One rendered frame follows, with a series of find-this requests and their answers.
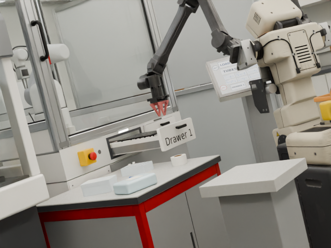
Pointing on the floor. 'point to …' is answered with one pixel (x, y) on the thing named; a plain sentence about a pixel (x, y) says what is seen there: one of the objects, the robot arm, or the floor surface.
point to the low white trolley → (141, 212)
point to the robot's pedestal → (261, 204)
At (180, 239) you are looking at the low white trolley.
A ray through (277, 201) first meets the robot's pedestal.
